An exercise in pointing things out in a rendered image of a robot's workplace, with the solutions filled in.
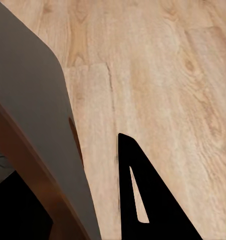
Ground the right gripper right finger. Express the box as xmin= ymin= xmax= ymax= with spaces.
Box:
xmin=118 ymin=133 xmax=203 ymax=240

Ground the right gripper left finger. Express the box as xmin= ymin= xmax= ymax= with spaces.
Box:
xmin=0 ymin=170 xmax=53 ymax=240

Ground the trash can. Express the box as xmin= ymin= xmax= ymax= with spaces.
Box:
xmin=0 ymin=2 xmax=102 ymax=240

